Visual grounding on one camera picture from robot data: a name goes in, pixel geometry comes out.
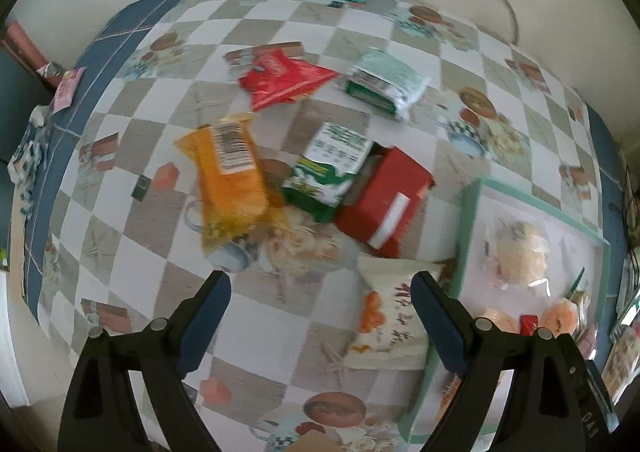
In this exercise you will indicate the orange flat snack packet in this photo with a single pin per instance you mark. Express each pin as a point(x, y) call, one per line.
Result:
point(497, 321)

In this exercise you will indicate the small red packet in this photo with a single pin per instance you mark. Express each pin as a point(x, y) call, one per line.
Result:
point(528, 324)

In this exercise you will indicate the blue white plastic pack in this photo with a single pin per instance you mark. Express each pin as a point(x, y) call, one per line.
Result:
point(30, 156)

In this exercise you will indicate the green white snack packet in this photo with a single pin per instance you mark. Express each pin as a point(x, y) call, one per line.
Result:
point(327, 166)

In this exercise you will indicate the red box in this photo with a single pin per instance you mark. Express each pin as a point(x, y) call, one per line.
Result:
point(390, 197)

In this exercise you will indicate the yellow snack packet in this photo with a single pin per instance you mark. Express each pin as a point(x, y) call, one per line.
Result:
point(230, 187)

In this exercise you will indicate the checkered tablecloth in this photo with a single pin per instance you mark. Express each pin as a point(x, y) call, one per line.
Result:
point(150, 242)

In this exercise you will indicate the clear bag of pastry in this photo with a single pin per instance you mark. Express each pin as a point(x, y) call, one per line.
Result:
point(520, 252)

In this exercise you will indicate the pale green snack packet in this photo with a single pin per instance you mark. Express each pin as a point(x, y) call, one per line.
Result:
point(390, 79)

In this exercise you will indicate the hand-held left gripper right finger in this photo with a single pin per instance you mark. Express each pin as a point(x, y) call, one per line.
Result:
point(437, 317)

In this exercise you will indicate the green rimmed white tray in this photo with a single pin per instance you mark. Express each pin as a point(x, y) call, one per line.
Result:
point(560, 242)

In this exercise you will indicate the pink rolled tube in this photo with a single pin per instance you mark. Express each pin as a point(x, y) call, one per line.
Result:
point(22, 44)

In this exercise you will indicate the orange round snack packet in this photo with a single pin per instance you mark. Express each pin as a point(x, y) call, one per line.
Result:
point(560, 317)

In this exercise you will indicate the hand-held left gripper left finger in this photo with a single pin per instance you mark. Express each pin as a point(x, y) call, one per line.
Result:
point(202, 322)

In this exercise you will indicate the red snack packet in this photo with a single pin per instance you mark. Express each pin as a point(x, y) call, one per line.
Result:
point(280, 79)

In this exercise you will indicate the dark wardrobe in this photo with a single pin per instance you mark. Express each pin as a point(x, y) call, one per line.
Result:
point(12, 96)

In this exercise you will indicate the small green packet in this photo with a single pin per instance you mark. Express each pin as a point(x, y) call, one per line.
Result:
point(579, 287)

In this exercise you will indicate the orange white snack bag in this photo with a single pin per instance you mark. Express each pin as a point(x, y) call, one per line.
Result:
point(390, 312)

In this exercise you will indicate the small pink wrapper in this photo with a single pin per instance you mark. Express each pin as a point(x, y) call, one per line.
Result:
point(50, 70)

